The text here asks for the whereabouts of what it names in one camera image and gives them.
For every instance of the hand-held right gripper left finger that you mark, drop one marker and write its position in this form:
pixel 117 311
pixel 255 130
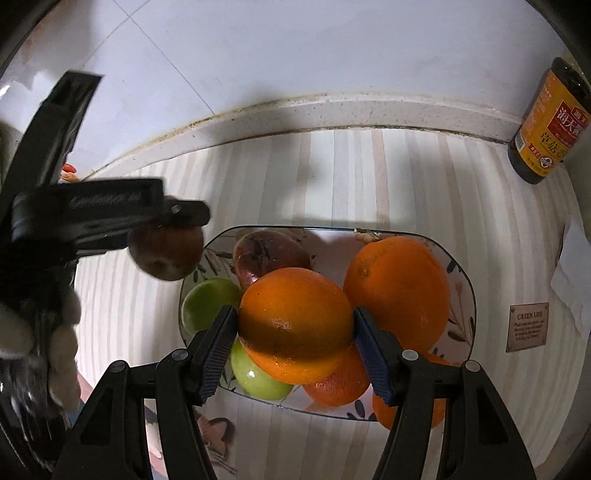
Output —
pixel 217 355

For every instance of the white folded cloth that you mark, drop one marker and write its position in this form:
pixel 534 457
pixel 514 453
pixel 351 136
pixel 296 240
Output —
pixel 575 281

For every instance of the brown pear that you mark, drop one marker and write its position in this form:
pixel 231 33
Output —
pixel 166 254

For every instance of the small brown label card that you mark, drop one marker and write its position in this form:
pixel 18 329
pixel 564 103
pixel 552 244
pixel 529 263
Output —
pixel 527 326

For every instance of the person's left hand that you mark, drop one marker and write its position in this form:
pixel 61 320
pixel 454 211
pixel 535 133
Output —
pixel 64 360

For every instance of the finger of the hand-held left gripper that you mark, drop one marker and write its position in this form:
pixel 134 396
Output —
pixel 60 124
pixel 115 203

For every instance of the dark sauce bottle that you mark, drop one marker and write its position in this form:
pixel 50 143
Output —
pixel 549 129

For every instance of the colourful wall sticker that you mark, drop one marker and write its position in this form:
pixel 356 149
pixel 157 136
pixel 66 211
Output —
pixel 69 171

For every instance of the dark reddish orange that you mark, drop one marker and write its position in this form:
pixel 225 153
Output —
pixel 339 383

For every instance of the dark red apple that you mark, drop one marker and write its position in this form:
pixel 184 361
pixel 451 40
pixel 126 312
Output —
pixel 268 256

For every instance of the large orange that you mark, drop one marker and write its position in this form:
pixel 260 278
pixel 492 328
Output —
pixel 397 290

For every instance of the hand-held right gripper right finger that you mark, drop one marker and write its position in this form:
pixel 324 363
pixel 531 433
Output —
pixel 376 360

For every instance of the green apple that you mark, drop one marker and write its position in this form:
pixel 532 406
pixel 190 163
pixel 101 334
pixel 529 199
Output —
pixel 258 378
pixel 207 304

